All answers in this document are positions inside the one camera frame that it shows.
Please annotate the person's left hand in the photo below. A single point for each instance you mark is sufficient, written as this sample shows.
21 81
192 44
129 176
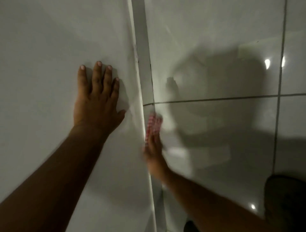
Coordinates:
95 107

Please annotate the person's right hand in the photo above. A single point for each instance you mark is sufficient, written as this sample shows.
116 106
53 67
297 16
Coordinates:
154 157

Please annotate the person's left little finger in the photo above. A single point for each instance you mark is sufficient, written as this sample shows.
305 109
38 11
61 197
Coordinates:
83 80

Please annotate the person's right fingers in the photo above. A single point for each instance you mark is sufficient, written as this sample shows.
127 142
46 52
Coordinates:
153 142

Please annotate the person's left thumb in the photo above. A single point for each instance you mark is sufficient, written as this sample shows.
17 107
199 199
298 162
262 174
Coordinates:
121 116

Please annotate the person's left middle finger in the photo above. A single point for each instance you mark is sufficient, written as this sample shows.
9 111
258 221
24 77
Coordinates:
107 80

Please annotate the red white checkered cloth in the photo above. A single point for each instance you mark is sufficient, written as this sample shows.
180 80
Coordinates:
153 124

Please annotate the person's left forearm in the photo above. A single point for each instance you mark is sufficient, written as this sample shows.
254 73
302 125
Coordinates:
52 181

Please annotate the person's right forearm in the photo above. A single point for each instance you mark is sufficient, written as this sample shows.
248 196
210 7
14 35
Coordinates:
210 205

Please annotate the grey tile baseboard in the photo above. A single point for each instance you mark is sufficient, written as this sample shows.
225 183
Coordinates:
145 78

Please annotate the person's leg in dark trousers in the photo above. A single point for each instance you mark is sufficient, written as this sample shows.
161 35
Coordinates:
286 203

